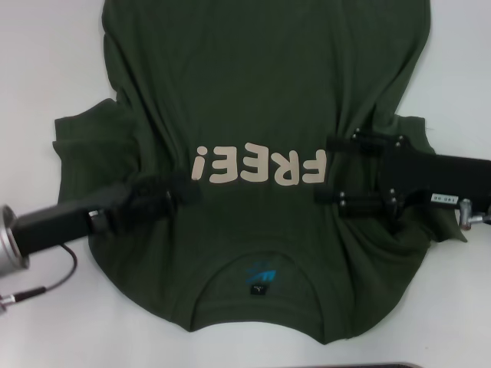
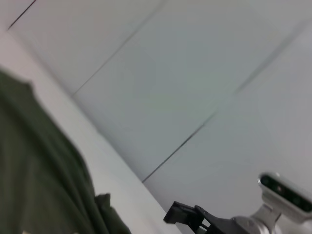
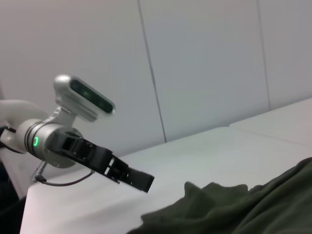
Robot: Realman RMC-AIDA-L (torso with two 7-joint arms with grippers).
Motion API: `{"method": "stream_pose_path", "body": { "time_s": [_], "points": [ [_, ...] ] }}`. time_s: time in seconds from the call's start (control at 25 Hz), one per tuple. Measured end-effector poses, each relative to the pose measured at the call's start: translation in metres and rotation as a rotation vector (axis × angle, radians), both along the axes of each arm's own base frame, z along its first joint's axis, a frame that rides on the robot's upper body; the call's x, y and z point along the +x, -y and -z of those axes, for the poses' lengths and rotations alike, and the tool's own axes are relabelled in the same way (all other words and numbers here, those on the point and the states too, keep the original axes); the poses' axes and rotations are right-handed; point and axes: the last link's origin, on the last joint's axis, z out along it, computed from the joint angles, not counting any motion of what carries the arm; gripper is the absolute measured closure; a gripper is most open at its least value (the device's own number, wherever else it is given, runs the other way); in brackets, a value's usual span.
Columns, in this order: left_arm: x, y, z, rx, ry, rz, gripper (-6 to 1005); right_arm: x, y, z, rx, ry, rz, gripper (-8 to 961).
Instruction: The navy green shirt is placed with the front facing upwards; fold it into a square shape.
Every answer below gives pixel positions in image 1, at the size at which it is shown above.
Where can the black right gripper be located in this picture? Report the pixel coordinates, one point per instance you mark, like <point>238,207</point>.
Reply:
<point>441,176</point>

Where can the dark green FREE t-shirt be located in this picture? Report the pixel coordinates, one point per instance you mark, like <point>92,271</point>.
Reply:
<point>245,96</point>

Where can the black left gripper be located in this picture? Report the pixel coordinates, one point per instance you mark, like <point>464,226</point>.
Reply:
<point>53,226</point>

